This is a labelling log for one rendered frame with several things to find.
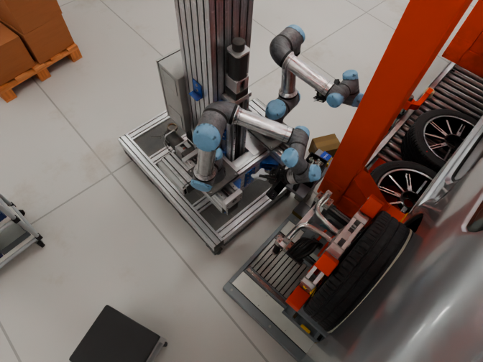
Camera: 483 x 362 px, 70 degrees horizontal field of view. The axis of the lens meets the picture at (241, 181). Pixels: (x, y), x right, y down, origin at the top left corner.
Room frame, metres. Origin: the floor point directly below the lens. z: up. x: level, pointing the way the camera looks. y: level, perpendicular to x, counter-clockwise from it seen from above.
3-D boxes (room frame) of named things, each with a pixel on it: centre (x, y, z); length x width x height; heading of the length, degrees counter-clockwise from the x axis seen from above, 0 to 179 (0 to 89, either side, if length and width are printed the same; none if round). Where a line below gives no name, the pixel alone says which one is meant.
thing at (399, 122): (2.14, -1.44, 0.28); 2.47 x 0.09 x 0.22; 142
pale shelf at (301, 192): (1.36, -0.51, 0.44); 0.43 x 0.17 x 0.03; 142
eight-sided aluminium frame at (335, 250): (0.62, -0.51, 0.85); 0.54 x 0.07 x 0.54; 142
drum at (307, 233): (0.67, -0.45, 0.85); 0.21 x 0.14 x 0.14; 52
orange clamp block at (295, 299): (0.37, -0.32, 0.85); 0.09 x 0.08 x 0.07; 142
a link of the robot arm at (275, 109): (1.43, -0.17, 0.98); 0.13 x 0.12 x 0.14; 146
